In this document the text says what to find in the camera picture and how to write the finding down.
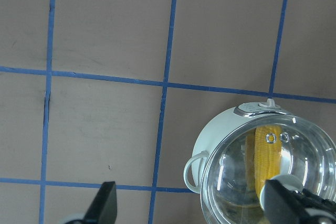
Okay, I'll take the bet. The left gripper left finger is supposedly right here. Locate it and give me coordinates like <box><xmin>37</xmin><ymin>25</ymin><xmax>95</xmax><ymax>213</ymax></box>
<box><xmin>83</xmin><ymin>182</ymin><xmax>117</xmax><ymax>224</ymax></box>

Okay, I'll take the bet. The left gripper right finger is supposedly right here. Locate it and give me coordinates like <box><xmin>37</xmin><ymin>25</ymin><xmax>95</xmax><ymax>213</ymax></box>
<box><xmin>264</xmin><ymin>179</ymin><xmax>335</xmax><ymax>223</ymax></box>

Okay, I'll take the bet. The glass pot lid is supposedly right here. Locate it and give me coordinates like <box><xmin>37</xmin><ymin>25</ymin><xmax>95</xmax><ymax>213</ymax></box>
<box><xmin>197</xmin><ymin>114</ymin><xmax>335</xmax><ymax>223</ymax></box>

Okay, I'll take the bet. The yellow corn cob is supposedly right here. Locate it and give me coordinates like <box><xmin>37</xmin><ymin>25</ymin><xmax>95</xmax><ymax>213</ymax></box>
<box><xmin>254</xmin><ymin>125</ymin><xmax>282</xmax><ymax>200</ymax></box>

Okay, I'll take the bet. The pale green electric pot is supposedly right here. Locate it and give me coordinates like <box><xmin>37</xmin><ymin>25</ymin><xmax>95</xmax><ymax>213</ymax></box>
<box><xmin>183</xmin><ymin>98</ymin><xmax>336</xmax><ymax>224</ymax></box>

